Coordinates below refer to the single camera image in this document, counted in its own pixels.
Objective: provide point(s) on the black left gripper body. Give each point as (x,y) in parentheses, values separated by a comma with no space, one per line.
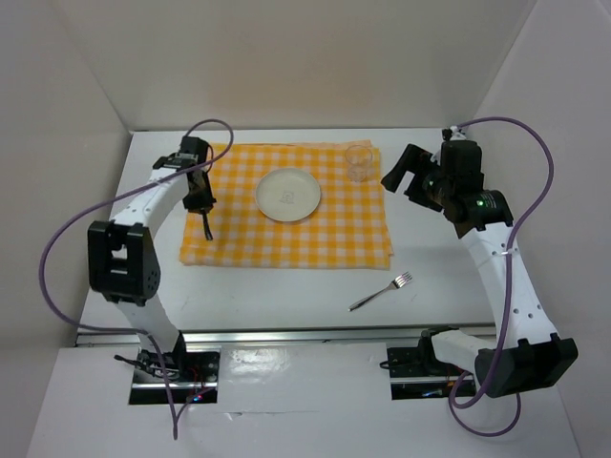
(203,183)

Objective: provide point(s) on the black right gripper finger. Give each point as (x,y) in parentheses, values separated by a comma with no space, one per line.
(199,201)
(401,167)

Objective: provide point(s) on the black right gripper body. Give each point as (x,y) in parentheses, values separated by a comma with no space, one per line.
(436,186)

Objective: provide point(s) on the silver table knife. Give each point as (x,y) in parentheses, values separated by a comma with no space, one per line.
(206,224)

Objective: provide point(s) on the clear drinking glass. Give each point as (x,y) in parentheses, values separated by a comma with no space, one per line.
(359,162)

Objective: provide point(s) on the cream round plate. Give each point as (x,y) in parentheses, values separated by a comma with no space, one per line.
(288,194)

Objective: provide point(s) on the yellow white checkered cloth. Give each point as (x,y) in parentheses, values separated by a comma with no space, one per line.
(348,230)

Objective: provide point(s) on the silver fork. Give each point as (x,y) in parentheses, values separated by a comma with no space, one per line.
(397,283)

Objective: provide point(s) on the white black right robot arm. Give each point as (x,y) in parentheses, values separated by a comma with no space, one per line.
(453,279)

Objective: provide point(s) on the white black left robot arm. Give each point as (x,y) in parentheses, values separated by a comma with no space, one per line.
(122,260)

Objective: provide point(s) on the aluminium front rail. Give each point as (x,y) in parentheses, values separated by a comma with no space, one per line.
(289,336)

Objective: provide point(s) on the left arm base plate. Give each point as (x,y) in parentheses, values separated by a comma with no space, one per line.
(196,383)

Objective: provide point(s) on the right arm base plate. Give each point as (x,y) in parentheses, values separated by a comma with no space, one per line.
(412,378)

